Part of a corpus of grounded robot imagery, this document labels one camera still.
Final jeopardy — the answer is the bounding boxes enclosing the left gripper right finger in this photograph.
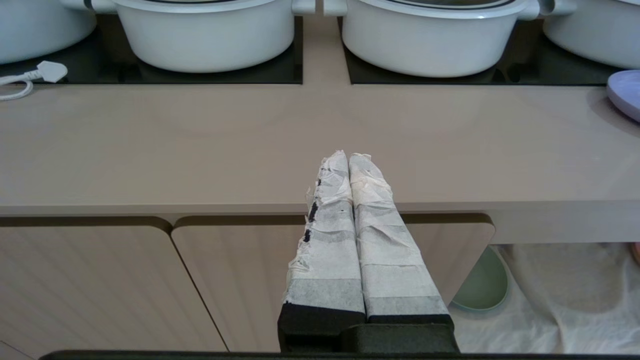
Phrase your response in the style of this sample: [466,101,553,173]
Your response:
[348,153,456,332]

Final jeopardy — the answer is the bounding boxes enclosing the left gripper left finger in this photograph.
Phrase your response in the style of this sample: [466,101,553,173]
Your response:
[278,150,367,353]

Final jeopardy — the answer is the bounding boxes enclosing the green plate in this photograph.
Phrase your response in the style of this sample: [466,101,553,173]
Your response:
[452,246,510,312]

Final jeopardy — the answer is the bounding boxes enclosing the lavender plate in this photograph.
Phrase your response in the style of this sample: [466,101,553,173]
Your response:
[606,69,640,124]

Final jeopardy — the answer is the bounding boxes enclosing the beige cabinet door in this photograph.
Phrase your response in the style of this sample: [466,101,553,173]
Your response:
[171,213,496,353]
[0,216,228,360]

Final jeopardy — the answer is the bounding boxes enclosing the white cloth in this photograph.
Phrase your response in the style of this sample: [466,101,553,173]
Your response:
[449,242,640,355]

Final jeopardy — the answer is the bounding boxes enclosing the white cooking pot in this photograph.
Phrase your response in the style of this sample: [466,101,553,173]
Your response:
[541,0,640,70]
[323,0,557,79]
[60,0,316,74]
[0,0,98,65]

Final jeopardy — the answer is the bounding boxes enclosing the black induction cooktop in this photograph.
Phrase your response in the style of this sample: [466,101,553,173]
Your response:
[0,13,304,85]
[337,16,626,87]

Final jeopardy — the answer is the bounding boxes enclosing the white power plug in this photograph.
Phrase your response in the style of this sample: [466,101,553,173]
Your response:
[0,60,69,102]

